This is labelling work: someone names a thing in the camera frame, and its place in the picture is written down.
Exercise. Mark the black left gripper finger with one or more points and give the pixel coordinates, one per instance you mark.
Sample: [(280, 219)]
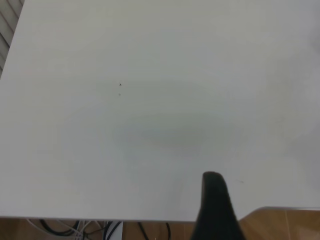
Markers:
[(212, 212)]

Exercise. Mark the white table leg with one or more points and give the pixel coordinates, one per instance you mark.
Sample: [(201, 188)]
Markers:
[(113, 231)]

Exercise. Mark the slatted wall panel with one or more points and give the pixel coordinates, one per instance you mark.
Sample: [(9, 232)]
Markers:
[(6, 25)]

